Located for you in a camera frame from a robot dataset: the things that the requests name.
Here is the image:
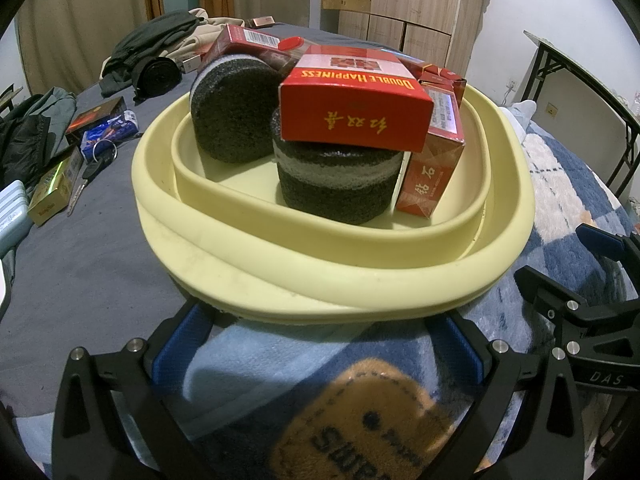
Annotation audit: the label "long red carton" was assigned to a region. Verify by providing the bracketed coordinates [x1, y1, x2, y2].
[394, 82, 467, 218]

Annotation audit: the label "dark green clothes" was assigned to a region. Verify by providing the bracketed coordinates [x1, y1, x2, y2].
[102, 10, 201, 98]

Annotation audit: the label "yellow collapsible basin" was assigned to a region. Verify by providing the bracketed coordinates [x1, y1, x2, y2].
[131, 80, 537, 325]

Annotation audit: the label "small black round sponge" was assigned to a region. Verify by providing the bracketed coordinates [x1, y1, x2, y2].
[190, 54, 282, 163]

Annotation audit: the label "yellow box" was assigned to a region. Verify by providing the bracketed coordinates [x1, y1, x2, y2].
[27, 146, 83, 226]

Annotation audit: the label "wooden wardrobe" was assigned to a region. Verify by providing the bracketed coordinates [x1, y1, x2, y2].
[321, 0, 491, 66]

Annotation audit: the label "key ring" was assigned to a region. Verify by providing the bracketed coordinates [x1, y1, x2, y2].
[80, 140, 120, 161]

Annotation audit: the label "black rolled bag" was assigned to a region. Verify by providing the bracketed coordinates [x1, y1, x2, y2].
[132, 57, 182, 103]

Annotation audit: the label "wide red carton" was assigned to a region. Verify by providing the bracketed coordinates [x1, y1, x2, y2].
[277, 45, 435, 153]

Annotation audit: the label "large black round sponge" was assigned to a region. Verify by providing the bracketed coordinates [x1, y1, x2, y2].
[270, 109, 404, 226]

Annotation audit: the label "cream cloth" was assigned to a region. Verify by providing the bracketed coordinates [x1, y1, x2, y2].
[170, 8, 246, 61]

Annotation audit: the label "black folding table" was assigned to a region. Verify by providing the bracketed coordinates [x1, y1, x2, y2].
[522, 30, 640, 206]

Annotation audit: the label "blue checked blanket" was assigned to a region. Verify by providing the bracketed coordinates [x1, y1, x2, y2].
[10, 110, 640, 480]

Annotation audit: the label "black car key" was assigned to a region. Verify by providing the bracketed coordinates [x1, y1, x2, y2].
[67, 157, 113, 217]

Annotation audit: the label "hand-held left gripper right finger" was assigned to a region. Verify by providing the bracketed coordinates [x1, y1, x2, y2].
[425, 310, 586, 480]

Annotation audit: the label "large red cigarette pack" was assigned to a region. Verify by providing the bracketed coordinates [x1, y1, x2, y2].
[202, 24, 301, 78]

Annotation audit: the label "beige curtain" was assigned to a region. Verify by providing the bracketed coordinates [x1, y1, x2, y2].
[17, 0, 146, 91]

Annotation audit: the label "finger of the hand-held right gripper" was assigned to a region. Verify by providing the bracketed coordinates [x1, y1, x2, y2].
[514, 265, 640, 356]
[575, 222, 640, 263]

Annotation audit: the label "dark box orange print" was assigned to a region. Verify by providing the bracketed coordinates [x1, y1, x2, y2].
[65, 96, 127, 147]

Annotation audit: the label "light blue case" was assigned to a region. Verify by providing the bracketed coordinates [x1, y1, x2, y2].
[0, 180, 38, 256]

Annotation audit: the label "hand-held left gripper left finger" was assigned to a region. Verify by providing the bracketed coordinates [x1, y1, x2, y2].
[50, 302, 221, 480]

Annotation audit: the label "small red cigarette pack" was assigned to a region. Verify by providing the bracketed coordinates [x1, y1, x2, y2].
[400, 55, 468, 93]

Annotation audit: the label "blue packet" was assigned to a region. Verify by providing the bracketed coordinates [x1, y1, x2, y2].
[82, 110, 138, 150]

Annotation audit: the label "green jacket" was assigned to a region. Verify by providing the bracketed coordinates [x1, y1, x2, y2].
[0, 87, 78, 191]

